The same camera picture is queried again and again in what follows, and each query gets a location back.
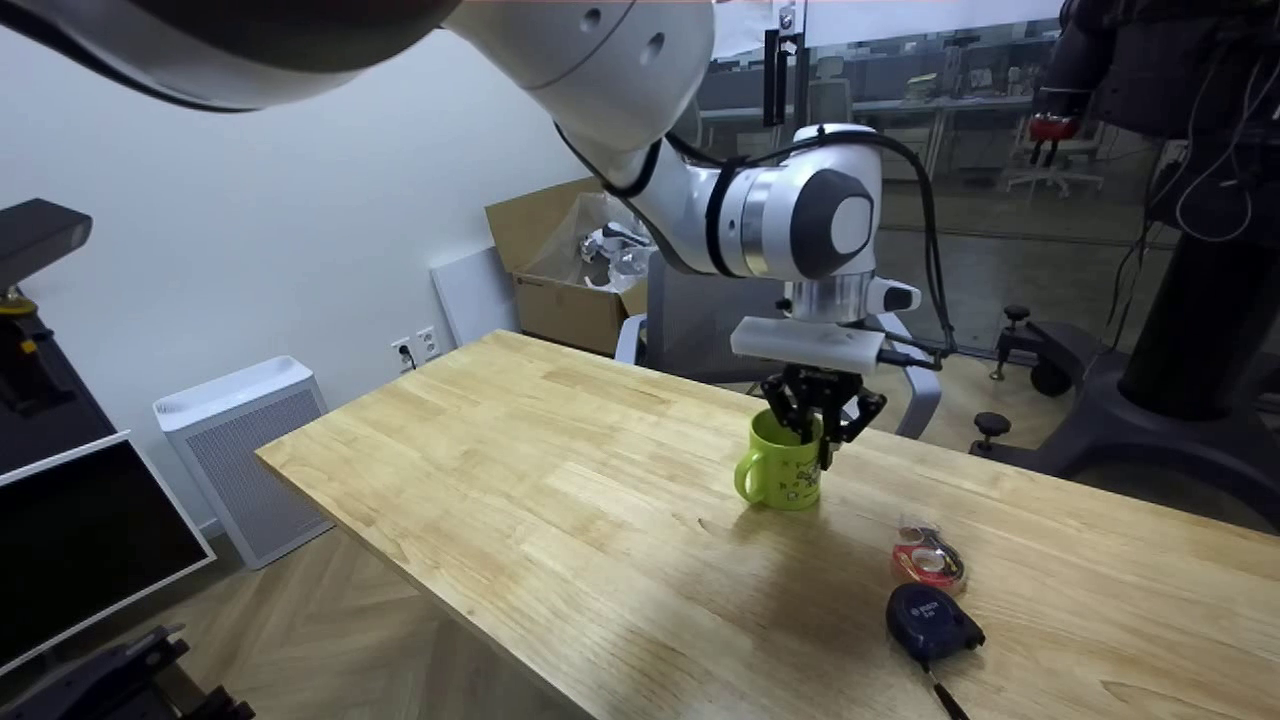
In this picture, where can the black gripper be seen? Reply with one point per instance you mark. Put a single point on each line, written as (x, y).
(824, 387)

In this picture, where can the green ceramic mug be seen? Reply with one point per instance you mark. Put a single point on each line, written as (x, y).
(780, 473)

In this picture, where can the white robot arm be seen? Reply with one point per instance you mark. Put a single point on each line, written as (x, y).
(602, 53)

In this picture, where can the small red-rimmed object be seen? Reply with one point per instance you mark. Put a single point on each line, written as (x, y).
(924, 562)

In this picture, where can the clear plastic bag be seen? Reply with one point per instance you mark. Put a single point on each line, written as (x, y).
(610, 252)

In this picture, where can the brown cardboard box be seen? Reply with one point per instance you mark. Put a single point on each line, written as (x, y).
(533, 227)

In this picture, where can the white flat panel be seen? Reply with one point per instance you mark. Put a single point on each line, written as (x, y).
(473, 302)

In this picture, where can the white air purifier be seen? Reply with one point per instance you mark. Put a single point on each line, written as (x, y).
(245, 454)

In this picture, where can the black equipment base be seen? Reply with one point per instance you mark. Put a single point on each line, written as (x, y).
(122, 681)

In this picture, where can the white wrist mount plate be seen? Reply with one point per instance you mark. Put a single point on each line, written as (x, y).
(804, 344)

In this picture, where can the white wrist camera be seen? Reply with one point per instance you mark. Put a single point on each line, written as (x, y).
(896, 295)

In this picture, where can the black partition frame post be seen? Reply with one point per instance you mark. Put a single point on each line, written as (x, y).
(786, 65)

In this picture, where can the black pedestal stand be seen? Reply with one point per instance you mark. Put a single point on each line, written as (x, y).
(1202, 334)

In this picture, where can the white wall outlet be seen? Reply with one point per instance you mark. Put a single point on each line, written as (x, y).
(418, 344)

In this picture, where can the black monitor with white frame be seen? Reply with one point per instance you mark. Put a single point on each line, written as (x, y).
(83, 546)

